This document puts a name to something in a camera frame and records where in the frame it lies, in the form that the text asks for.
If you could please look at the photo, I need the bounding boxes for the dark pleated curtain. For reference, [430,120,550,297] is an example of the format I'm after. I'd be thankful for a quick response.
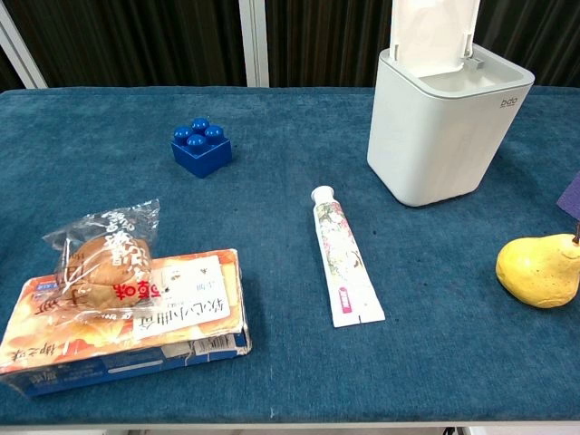
[0,0,580,92]

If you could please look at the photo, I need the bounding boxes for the white slanted frame bar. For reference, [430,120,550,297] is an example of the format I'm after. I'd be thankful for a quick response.
[0,3,49,90]

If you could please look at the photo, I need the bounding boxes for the white vertical frame post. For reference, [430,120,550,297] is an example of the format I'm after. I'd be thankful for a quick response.
[237,0,270,88]

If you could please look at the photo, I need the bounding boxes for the blue toy building block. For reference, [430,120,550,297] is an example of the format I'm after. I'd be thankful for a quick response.
[170,117,233,180]

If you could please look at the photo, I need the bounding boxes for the blue table cloth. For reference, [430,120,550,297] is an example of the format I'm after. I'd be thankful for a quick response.
[0,85,580,426]

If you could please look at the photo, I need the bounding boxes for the purple cloth piece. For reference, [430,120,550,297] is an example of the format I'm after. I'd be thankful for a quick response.
[556,170,580,223]

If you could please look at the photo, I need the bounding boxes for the orange snack cake box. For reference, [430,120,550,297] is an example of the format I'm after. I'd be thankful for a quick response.
[0,247,253,399]

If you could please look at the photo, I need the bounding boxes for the yellow pear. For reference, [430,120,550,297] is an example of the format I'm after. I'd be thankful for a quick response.
[495,224,580,310]

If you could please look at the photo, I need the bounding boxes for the white floral toothpaste tube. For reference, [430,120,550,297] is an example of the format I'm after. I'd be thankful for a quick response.
[310,185,387,329]

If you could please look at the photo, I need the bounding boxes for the bread in clear wrapper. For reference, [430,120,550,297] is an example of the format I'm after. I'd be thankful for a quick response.
[43,198,163,324]

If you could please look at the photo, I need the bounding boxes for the white trash bin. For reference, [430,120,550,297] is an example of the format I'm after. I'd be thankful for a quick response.
[366,0,537,208]

